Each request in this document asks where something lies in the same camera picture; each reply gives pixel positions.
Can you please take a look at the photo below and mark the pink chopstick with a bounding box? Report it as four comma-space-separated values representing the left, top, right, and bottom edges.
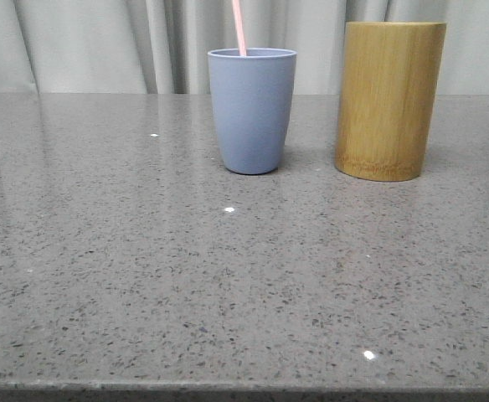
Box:
232, 0, 247, 57

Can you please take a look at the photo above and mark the blue plastic cup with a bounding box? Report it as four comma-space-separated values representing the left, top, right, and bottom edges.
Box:
208, 48, 297, 175

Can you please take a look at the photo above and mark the bamboo cup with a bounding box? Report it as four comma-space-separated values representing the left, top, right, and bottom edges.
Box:
335, 22, 446, 182

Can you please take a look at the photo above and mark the grey curtain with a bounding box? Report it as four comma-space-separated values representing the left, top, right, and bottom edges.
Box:
0, 1, 489, 95

